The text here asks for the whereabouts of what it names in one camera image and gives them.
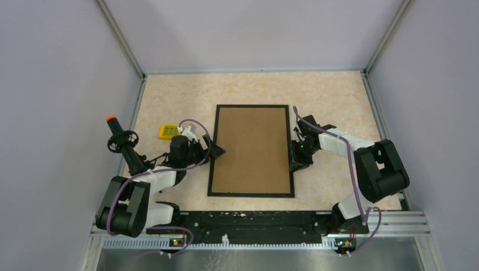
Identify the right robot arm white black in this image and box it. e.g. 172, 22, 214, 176
289, 115, 410, 233

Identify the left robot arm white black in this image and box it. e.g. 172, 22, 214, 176
95, 135, 226, 238

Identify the black picture frame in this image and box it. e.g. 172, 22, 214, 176
207, 104, 295, 199

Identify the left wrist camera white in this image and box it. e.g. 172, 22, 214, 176
177, 124, 198, 142

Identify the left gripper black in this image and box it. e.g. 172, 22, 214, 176
183, 134, 225, 167

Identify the purple cable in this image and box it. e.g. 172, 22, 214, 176
292, 106, 382, 257
106, 119, 210, 259

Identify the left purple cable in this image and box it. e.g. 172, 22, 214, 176
106, 119, 210, 259

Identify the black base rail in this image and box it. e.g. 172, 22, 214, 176
146, 210, 369, 248

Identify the brown frame backing board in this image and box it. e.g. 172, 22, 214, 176
211, 107, 292, 194

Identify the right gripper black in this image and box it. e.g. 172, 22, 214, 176
288, 139, 319, 173

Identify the yellow small tray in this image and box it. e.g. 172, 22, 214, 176
158, 124, 181, 141

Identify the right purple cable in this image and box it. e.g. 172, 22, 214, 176
292, 106, 382, 257

